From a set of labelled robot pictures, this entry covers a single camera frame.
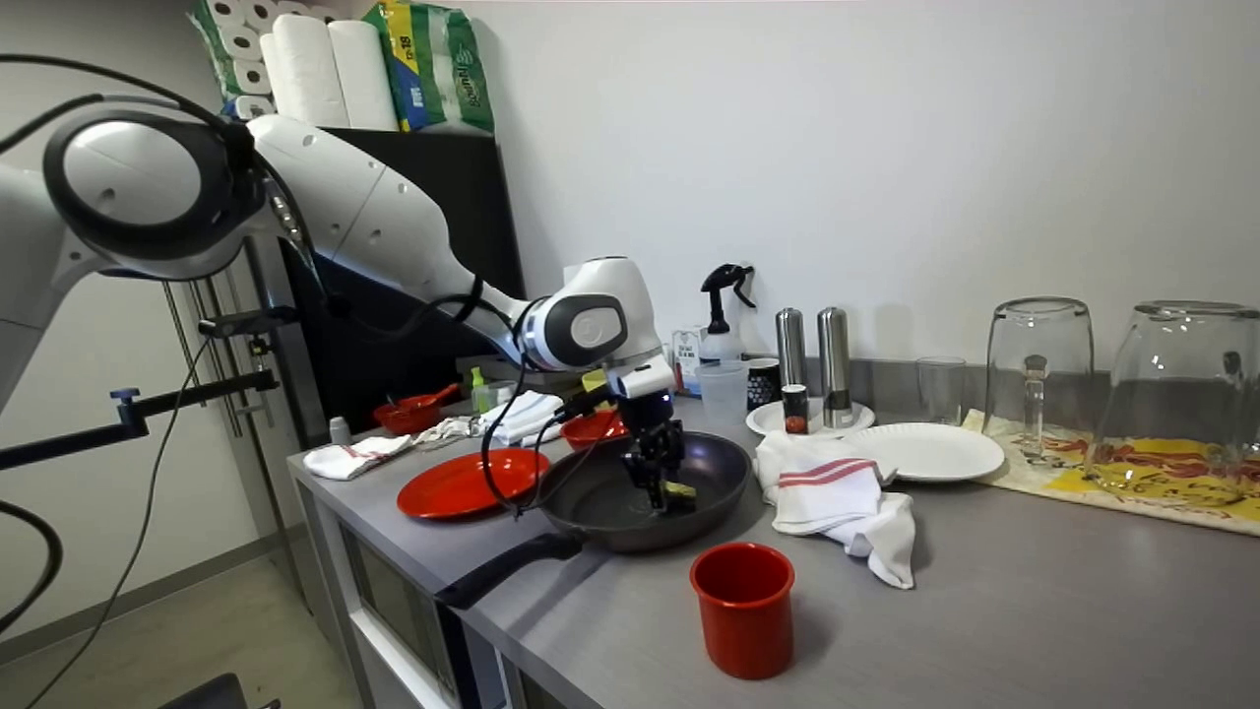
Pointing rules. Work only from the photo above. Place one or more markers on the spray bottle black nozzle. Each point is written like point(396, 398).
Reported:
point(719, 349)

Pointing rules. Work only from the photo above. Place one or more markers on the small green bottle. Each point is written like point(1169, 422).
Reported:
point(480, 391)

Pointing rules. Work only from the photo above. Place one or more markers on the dark frying pan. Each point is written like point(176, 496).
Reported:
point(592, 505)

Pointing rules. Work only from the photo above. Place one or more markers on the paper towel rolls pack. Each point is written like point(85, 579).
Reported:
point(328, 72)

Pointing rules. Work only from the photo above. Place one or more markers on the large upturned glass jar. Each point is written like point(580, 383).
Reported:
point(1188, 388)

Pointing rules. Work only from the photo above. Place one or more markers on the red bowl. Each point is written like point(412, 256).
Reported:
point(592, 429)

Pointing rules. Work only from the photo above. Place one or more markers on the crumpled white cloth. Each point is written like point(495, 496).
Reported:
point(344, 457)

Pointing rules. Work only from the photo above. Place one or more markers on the black cabinet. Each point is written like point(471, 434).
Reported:
point(458, 183)

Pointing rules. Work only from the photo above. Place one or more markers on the small white box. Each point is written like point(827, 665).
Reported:
point(685, 354)

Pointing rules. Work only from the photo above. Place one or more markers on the small white saucer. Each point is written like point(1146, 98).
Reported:
point(761, 417)

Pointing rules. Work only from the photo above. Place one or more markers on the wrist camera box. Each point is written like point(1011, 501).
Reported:
point(638, 383)

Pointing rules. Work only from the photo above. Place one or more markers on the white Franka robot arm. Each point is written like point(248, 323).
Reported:
point(366, 216)

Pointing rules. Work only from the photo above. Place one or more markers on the white towel red stripe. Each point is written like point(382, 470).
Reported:
point(827, 496)

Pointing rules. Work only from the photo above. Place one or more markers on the green package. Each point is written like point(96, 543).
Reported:
point(445, 64)

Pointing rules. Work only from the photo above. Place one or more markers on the black equipment stand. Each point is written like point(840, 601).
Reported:
point(217, 694)

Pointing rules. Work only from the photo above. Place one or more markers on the yellow patterned mat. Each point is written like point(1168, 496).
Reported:
point(1155, 493)

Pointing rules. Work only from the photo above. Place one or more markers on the clear plastic container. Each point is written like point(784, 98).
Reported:
point(767, 383)

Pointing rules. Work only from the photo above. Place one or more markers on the patterned paper pack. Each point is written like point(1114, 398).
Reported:
point(228, 43)

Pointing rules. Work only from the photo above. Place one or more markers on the small dark spice jar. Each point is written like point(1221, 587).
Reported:
point(797, 412)

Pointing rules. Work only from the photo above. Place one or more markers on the white dinner plate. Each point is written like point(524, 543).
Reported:
point(928, 453)

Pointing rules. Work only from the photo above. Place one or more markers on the red dinner plate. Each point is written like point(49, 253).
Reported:
point(437, 489)

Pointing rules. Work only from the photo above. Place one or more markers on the white towel blue stripes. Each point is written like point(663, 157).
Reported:
point(516, 422)

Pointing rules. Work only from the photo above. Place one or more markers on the small grey bottle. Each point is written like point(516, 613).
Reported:
point(341, 429)

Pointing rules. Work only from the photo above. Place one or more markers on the steel shaker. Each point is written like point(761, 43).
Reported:
point(789, 344)
point(837, 349)

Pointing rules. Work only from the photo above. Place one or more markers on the red plastic utensil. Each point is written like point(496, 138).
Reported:
point(412, 416)

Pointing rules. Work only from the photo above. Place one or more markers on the red cup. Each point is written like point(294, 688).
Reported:
point(746, 617)

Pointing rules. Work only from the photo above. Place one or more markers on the yellow green sponge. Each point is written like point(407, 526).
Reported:
point(680, 493)

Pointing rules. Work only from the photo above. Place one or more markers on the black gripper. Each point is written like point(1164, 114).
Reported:
point(650, 434)

